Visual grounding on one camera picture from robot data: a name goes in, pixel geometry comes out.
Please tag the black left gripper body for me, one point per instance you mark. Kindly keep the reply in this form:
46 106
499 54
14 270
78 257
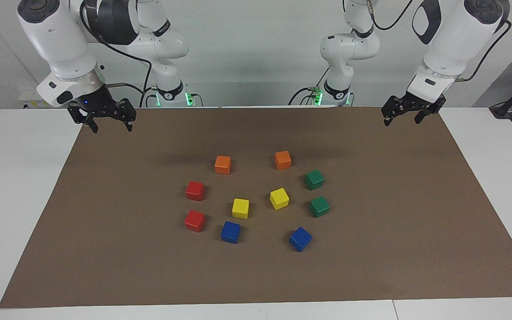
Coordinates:
420 103

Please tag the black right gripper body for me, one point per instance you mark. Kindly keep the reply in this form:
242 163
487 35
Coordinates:
97 103

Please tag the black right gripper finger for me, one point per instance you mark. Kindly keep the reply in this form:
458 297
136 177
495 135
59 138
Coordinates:
78 113
129 113

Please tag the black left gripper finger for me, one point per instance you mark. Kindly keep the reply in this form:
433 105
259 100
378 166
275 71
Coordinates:
391 106
429 111

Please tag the red wooden cube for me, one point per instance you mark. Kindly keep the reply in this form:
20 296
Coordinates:
195 190
194 221

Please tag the green wooden cube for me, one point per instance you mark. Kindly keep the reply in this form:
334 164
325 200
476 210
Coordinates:
319 206
314 179

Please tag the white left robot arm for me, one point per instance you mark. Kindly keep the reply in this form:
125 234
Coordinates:
454 40

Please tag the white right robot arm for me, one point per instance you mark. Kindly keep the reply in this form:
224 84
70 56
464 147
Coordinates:
56 40

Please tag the white power strip box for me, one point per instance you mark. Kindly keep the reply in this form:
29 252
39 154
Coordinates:
31 100

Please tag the orange wooden cube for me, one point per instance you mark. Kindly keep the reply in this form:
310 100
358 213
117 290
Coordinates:
283 160
222 164

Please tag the yellow wooden cube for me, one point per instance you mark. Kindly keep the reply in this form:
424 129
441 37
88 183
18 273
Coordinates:
279 198
240 208

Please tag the brown paper table mat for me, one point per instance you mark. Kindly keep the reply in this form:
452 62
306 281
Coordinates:
149 266

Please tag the blue wooden cube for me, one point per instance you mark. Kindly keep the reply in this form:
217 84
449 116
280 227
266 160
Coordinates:
230 232
300 238

